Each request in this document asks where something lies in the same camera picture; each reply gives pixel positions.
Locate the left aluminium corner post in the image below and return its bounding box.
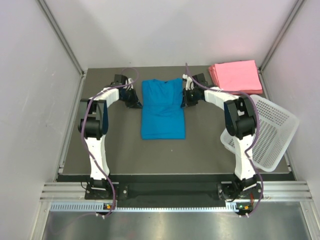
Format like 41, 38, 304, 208
37, 0, 86, 76

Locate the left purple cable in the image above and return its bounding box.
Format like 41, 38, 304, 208
79, 67, 140, 221

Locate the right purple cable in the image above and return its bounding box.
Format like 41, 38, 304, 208
184, 62, 265, 217

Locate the aluminium corner post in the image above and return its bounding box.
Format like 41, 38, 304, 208
258, 0, 307, 73
37, 0, 86, 76

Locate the folded pink t shirt stack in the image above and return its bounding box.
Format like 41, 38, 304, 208
208, 60, 263, 95

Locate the blue t shirt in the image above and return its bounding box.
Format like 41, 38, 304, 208
140, 78, 186, 140

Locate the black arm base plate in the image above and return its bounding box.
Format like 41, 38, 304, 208
86, 173, 294, 209

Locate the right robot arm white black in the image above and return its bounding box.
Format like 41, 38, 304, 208
181, 73, 258, 201

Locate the aluminium frame rail front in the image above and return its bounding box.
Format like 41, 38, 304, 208
40, 181, 313, 202

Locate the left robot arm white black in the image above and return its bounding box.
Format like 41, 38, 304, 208
77, 74, 142, 200

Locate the right aluminium corner post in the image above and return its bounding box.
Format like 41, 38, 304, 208
258, 0, 307, 73

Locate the slotted grey cable duct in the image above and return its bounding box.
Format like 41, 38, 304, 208
49, 201, 253, 213

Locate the purple cable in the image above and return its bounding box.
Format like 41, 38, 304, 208
79, 67, 140, 221
184, 62, 265, 217

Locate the white perforated plastic basket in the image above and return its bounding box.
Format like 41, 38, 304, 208
220, 94, 301, 173

